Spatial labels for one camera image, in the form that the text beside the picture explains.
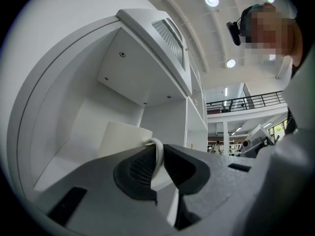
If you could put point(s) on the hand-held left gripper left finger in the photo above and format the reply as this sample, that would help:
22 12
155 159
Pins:
110 181

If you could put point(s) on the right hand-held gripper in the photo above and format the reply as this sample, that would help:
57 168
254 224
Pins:
258 139

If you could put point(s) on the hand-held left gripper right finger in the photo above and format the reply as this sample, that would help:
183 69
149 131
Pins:
216 188

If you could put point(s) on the cream white cup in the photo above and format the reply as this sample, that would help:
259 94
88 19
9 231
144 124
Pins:
123 139

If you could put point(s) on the black balcony railing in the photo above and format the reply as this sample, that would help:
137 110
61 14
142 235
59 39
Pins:
246 102

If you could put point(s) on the person's head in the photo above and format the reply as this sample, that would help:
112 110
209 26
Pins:
273 33

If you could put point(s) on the white fluted glass cabinet door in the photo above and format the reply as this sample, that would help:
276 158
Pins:
169 45

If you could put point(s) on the black head-mounted camera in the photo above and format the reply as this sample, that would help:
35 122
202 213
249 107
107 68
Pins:
236 31

